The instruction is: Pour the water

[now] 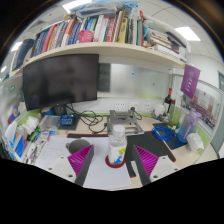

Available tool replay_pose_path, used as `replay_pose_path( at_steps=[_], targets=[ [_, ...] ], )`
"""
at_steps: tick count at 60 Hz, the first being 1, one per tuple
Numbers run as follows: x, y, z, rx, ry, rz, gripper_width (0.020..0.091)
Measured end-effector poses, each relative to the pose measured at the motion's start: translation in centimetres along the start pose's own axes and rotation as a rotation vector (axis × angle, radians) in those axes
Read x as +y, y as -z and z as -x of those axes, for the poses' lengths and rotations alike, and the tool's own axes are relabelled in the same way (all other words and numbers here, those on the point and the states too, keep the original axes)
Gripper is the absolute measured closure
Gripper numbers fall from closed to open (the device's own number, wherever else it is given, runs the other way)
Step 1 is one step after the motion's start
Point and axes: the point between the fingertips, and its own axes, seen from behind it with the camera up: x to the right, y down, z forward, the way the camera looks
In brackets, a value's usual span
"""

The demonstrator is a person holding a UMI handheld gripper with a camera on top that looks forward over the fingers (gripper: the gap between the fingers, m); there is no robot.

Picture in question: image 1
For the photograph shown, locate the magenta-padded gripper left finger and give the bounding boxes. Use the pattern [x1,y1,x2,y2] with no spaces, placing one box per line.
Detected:
[45,143,95,187]

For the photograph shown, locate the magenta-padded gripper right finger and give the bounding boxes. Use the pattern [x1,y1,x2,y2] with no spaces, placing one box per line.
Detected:
[131,144,181,187]

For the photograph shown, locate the clear plastic water bottle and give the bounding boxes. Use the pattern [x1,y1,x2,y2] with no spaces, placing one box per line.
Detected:
[108,124,128,166]

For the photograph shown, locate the purple translucent water bottle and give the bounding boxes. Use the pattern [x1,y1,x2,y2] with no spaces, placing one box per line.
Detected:
[177,108,201,144]

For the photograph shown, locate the grey mug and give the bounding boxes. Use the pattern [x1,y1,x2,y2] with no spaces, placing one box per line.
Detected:
[65,138,92,155]

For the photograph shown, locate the handwritten white paper sheet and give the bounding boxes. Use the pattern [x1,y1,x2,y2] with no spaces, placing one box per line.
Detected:
[34,135,73,169]

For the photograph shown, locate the blank white paper sheet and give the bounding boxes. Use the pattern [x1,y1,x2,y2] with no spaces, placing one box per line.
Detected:
[81,136,133,190]

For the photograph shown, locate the dark blue pad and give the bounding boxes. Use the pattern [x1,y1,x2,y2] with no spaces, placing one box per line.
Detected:
[153,122,188,151]

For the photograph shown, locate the blue electronic device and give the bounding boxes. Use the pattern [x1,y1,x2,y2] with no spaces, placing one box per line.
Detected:
[59,113,76,127]

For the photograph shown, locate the grey metal laptop stand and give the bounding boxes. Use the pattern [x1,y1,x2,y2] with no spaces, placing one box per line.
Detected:
[107,109,145,136]

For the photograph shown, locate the clear plastic box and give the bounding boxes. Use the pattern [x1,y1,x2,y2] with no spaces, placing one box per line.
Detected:
[39,114,62,132]

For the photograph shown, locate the white round container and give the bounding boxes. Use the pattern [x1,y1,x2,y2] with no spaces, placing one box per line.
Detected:
[154,103,166,118]

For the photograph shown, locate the white tissue pile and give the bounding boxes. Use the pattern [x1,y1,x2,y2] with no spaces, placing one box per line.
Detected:
[23,115,40,134]

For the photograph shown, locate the blue tissue box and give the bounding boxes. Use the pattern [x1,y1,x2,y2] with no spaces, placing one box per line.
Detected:
[4,120,28,159]

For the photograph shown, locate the dark wine bottle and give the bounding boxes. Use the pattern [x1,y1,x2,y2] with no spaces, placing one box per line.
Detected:
[164,88,173,114]

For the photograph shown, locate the photo poster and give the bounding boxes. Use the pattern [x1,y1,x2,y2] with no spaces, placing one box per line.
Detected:
[184,88,218,129]

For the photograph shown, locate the black computer monitor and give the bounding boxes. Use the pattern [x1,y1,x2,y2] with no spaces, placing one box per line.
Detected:
[22,53,100,117]

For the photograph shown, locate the black rectangular panel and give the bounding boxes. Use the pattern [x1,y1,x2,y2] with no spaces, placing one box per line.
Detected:
[98,63,112,93]

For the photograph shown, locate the purple hanging banner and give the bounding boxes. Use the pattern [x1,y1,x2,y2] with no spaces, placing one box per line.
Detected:
[180,63,202,100]

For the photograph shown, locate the coiled blue cable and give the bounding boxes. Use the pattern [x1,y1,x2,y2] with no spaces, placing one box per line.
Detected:
[152,124,174,141]

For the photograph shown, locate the black cable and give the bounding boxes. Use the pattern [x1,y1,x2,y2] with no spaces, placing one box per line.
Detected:
[66,103,109,134]

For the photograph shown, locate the white wall socket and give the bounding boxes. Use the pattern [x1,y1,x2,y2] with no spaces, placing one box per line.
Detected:
[142,102,153,113]
[129,101,140,113]
[114,100,127,113]

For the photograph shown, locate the wall shelf with books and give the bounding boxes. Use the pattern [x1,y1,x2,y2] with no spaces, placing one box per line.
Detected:
[9,1,193,71]

